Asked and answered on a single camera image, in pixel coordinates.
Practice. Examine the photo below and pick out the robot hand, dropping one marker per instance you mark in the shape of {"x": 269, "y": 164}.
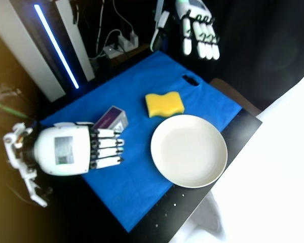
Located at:
{"x": 63, "y": 149}
{"x": 202, "y": 27}

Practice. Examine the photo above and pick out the yellow sponge with green pad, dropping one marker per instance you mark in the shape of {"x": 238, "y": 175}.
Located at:
{"x": 164, "y": 103}

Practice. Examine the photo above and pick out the purple small box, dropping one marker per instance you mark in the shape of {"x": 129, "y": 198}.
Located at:
{"x": 109, "y": 117}

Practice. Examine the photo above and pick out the white round plate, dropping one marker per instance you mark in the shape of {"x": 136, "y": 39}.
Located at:
{"x": 187, "y": 152}

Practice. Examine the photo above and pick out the black backdrop curtain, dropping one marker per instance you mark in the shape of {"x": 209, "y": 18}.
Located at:
{"x": 256, "y": 38}

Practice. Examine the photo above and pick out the white power strip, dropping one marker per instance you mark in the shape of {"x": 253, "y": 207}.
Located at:
{"x": 129, "y": 41}

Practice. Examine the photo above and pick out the blue cloth mat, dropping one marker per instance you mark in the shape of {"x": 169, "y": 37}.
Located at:
{"x": 131, "y": 192}

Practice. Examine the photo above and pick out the white power adapter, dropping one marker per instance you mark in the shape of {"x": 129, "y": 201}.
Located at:
{"x": 111, "y": 51}

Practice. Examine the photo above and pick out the white cabinet with blue light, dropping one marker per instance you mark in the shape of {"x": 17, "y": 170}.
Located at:
{"x": 22, "y": 50}

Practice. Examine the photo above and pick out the white fabric sheet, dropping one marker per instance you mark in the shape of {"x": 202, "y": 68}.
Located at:
{"x": 268, "y": 177}

